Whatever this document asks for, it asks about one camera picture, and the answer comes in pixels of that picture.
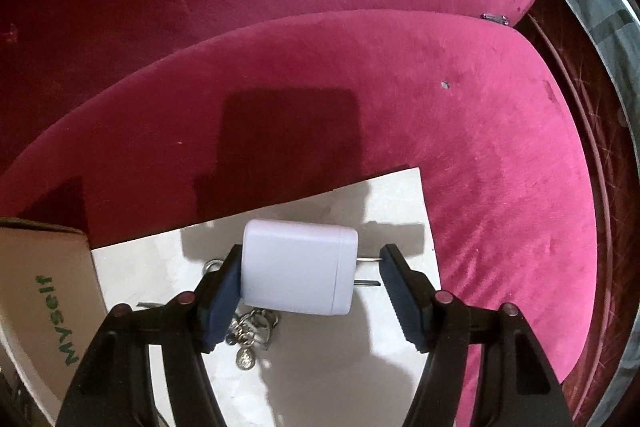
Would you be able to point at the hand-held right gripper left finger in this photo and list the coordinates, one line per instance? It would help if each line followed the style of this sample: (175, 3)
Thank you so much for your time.
(222, 302)

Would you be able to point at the flat cardboard sheet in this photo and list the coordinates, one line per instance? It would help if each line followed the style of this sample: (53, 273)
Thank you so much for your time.
(325, 357)

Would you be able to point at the thin pink hoop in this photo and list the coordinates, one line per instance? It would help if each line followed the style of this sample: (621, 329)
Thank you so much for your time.
(609, 227)

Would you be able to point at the large white charger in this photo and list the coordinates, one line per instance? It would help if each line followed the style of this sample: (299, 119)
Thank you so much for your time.
(295, 267)

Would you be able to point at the small metal clip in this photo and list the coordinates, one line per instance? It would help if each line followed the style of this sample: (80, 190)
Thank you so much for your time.
(495, 18)

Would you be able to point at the cardboard box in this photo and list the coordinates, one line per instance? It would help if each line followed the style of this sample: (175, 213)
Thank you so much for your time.
(40, 307)

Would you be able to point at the red tufted velvet sofa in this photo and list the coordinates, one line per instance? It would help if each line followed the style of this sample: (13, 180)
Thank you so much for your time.
(350, 82)

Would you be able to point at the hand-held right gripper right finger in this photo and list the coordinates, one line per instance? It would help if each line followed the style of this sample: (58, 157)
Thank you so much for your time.
(402, 302)

